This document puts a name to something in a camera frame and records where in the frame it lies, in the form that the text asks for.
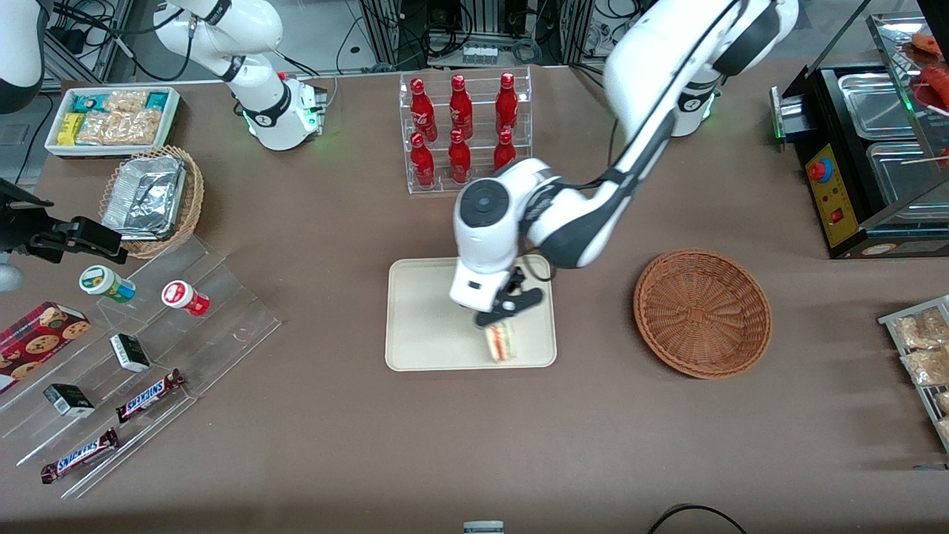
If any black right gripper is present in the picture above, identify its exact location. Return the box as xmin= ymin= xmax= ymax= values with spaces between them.
xmin=0 ymin=178 xmax=128 ymax=264

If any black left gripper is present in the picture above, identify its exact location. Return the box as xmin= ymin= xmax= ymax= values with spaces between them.
xmin=474 ymin=267 xmax=547 ymax=329

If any triangle sandwich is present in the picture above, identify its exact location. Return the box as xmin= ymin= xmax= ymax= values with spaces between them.
xmin=485 ymin=319 xmax=518 ymax=364

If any beige plastic tray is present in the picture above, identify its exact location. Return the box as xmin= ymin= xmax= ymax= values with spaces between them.
xmin=385 ymin=254 xmax=558 ymax=372

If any light wicker basket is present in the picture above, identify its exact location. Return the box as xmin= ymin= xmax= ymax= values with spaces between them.
xmin=99 ymin=145 xmax=205 ymax=260

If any round brown wicker basket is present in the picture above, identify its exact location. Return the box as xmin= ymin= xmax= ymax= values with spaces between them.
xmin=632 ymin=248 xmax=773 ymax=380

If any green lid cup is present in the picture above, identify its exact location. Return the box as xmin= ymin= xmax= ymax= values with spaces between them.
xmin=79 ymin=265 xmax=137 ymax=304

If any silver foil container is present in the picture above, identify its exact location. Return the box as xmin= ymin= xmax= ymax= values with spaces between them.
xmin=102 ymin=154 xmax=188 ymax=241

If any white plastic bin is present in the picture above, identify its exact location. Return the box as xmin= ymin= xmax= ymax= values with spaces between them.
xmin=44 ymin=86 xmax=181 ymax=159

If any red cookie box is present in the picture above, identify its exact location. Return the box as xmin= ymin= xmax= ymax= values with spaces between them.
xmin=0 ymin=300 xmax=91 ymax=394

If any red lid cup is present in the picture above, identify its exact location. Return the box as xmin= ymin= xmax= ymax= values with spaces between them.
xmin=162 ymin=280 xmax=211 ymax=317

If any small black carton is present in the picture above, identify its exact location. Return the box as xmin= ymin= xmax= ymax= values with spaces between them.
xmin=43 ymin=383 xmax=96 ymax=418
xmin=110 ymin=333 xmax=151 ymax=373

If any large clear cracker bag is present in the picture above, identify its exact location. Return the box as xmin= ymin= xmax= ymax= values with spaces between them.
xmin=76 ymin=110 xmax=164 ymax=146

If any clear acrylic bottle rack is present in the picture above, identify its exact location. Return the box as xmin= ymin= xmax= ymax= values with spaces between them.
xmin=399 ymin=65 xmax=533 ymax=195

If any small clear cracker bag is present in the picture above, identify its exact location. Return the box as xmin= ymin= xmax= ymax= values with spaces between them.
xmin=104 ymin=90 xmax=149 ymax=113

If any Snickers chocolate bar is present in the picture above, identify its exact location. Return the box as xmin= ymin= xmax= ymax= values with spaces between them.
xmin=40 ymin=428 xmax=119 ymax=484
xmin=115 ymin=369 xmax=185 ymax=424

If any clear acrylic stepped display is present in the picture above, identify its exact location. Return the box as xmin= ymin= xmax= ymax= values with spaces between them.
xmin=0 ymin=234 xmax=282 ymax=499

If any aluminium equipment rack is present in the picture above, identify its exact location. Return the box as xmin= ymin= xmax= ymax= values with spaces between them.
xmin=360 ymin=0 xmax=594 ymax=71

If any black food warmer machine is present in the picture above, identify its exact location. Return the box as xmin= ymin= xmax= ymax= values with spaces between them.
xmin=770 ymin=0 xmax=949 ymax=260

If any steel food pan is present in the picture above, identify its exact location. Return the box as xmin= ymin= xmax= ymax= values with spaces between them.
xmin=836 ymin=70 xmax=922 ymax=142
xmin=866 ymin=141 xmax=949 ymax=208

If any red sausage food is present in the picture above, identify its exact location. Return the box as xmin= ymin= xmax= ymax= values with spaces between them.
xmin=913 ymin=65 xmax=949 ymax=112

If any orange fried food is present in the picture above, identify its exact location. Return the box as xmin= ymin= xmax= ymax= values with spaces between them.
xmin=902 ymin=32 xmax=946 ymax=56

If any aluminium frame stand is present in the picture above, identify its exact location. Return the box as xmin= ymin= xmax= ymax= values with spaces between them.
xmin=44 ymin=0 xmax=134 ymax=84

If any black table cable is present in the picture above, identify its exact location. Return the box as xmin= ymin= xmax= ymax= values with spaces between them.
xmin=649 ymin=504 xmax=750 ymax=534

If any white wire snack tray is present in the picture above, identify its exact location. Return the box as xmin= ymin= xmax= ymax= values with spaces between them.
xmin=879 ymin=295 xmax=949 ymax=453

